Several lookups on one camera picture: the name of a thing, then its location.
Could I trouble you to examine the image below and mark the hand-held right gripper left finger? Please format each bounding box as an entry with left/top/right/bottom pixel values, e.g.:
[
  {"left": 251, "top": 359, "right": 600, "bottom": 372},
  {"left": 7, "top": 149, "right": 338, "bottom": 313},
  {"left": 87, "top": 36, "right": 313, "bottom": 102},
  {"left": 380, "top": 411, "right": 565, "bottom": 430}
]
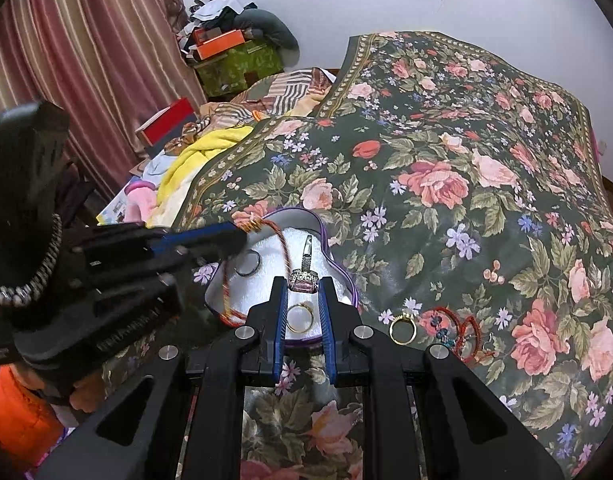
[{"left": 34, "top": 276, "right": 290, "bottom": 480}]

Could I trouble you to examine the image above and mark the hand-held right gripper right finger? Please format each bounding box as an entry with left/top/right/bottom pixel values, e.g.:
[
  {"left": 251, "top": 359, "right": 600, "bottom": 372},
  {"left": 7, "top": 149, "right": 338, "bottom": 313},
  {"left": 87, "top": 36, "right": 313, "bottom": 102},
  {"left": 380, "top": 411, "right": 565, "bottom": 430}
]
[{"left": 317, "top": 276, "right": 562, "bottom": 480}]

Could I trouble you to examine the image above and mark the orange box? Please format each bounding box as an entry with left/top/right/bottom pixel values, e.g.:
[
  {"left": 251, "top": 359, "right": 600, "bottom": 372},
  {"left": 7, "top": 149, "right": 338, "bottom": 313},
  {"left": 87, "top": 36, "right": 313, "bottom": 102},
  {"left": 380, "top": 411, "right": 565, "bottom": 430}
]
[{"left": 195, "top": 29, "right": 246, "bottom": 60}]

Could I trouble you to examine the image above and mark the yellow cloth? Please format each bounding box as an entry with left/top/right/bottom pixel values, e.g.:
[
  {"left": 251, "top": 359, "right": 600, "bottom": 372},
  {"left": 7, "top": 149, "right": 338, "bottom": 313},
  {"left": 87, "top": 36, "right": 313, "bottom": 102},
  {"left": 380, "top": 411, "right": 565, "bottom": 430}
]
[{"left": 146, "top": 125, "right": 256, "bottom": 227}]

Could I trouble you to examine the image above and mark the gold ring with clear stone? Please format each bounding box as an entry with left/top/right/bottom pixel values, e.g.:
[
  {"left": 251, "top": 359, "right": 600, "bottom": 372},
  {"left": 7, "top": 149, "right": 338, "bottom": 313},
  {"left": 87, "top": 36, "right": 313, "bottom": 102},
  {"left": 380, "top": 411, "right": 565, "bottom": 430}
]
[{"left": 389, "top": 311, "right": 418, "bottom": 345}]

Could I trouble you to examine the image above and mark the pile of white clothes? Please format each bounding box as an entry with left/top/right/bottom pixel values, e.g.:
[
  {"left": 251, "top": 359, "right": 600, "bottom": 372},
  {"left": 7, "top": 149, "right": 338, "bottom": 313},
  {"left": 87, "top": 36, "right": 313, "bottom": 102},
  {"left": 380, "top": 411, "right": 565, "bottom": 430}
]
[{"left": 175, "top": 0, "right": 260, "bottom": 36}]

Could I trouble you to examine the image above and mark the red and gold cord bracelet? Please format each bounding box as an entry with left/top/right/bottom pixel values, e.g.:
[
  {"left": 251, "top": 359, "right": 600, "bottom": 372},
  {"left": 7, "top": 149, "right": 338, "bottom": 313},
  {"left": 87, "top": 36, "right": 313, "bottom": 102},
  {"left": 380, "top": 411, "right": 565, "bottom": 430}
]
[{"left": 220, "top": 215, "right": 293, "bottom": 330}]

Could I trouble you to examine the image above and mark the dark metal ring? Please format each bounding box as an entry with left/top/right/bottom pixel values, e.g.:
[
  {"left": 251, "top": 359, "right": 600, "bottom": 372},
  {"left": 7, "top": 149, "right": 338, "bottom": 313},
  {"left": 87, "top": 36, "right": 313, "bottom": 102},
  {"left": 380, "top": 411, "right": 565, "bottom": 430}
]
[{"left": 234, "top": 252, "right": 262, "bottom": 277}]

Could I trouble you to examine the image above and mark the printed paper sheet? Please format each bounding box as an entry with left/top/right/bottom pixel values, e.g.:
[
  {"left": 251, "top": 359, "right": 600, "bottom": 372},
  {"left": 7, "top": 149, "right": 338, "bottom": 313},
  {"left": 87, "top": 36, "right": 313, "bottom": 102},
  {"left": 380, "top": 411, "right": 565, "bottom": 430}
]
[{"left": 95, "top": 194, "right": 137, "bottom": 227}]

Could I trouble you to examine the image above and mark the person's left hand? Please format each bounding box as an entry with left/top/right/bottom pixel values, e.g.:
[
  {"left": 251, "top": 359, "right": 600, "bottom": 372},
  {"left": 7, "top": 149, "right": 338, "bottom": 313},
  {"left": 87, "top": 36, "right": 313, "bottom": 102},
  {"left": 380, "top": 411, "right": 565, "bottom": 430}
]
[{"left": 66, "top": 376, "right": 106, "bottom": 413}]

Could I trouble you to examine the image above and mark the plain gold ring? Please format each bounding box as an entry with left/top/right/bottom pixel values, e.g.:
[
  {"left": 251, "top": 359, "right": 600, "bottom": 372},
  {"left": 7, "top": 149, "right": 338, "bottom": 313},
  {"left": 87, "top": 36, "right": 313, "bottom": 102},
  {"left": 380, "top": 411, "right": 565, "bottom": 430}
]
[{"left": 285, "top": 301, "right": 316, "bottom": 334}]

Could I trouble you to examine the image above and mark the heart-shaped purple jewelry box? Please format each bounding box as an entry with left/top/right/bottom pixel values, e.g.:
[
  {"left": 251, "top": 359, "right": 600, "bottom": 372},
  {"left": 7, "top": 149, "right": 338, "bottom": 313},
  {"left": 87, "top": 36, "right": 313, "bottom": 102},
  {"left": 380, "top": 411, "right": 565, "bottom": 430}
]
[{"left": 205, "top": 208, "right": 361, "bottom": 347}]

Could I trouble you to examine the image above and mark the light blue cloth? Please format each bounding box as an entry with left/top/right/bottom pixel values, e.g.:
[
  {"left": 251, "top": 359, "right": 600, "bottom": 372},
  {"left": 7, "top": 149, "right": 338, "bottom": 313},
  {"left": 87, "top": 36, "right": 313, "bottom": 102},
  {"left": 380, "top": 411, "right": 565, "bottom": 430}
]
[{"left": 140, "top": 152, "right": 181, "bottom": 182}]

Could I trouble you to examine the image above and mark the person's orange-sleeved left forearm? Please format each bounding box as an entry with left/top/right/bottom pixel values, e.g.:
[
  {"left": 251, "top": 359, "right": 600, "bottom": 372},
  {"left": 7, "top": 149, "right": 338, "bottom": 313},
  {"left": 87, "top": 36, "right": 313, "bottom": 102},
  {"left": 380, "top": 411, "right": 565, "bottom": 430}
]
[{"left": 0, "top": 364, "right": 67, "bottom": 478}]

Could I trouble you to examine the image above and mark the blue bead earring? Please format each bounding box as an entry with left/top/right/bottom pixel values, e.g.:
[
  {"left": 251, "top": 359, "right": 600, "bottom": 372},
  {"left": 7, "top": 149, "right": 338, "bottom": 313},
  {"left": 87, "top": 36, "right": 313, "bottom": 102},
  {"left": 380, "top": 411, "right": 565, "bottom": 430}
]
[{"left": 431, "top": 314, "right": 457, "bottom": 348}]

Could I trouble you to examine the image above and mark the brown striped cloth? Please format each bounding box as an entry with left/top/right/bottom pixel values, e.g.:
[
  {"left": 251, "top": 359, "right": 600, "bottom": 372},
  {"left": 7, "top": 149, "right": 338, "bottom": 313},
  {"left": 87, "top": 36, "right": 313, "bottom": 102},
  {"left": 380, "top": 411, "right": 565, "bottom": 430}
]
[{"left": 166, "top": 66, "right": 338, "bottom": 156}]

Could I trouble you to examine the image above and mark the dark green floral bedspread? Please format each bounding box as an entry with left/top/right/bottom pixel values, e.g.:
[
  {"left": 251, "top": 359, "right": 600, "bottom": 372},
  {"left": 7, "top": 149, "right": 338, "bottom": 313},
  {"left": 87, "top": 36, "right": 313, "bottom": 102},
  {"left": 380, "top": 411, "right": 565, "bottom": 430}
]
[{"left": 102, "top": 31, "right": 613, "bottom": 480}]

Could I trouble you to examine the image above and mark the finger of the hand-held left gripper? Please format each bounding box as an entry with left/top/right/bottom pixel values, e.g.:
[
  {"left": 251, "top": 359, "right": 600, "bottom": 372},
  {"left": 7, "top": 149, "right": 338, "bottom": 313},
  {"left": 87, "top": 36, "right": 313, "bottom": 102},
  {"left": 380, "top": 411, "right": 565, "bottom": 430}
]
[
  {"left": 71, "top": 221, "right": 248, "bottom": 257},
  {"left": 84, "top": 242, "right": 247, "bottom": 286}
]

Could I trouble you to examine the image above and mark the red box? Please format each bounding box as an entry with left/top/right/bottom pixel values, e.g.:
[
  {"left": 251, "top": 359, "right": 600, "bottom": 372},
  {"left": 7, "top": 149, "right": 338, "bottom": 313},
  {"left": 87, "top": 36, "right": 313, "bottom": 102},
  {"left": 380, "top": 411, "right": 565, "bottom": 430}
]
[{"left": 135, "top": 98, "right": 196, "bottom": 147}]

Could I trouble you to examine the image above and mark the striped pink curtain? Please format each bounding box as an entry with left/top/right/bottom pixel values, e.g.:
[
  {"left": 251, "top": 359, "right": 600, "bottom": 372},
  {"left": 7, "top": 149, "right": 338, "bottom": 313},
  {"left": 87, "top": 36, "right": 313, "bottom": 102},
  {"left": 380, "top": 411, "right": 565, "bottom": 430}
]
[{"left": 0, "top": 0, "right": 207, "bottom": 201}]

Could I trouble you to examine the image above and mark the silver ring with pink stone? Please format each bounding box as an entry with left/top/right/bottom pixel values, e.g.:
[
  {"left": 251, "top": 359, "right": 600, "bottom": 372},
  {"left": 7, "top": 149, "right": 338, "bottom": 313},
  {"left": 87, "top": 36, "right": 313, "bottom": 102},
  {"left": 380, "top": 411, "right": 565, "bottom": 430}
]
[{"left": 288, "top": 268, "right": 320, "bottom": 294}]

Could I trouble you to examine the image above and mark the green patterned box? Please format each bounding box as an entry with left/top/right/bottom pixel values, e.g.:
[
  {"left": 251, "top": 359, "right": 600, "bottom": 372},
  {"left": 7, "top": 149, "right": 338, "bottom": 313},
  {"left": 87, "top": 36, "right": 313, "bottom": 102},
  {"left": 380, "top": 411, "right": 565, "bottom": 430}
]
[{"left": 193, "top": 42, "right": 286, "bottom": 99}]

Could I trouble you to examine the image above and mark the red beaded bracelet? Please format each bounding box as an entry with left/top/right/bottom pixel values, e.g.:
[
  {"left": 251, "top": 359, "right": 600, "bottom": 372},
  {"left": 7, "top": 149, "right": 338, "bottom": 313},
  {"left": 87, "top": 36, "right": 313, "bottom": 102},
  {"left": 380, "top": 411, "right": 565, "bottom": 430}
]
[{"left": 421, "top": 305, "right": 483, "bottom": 364}]

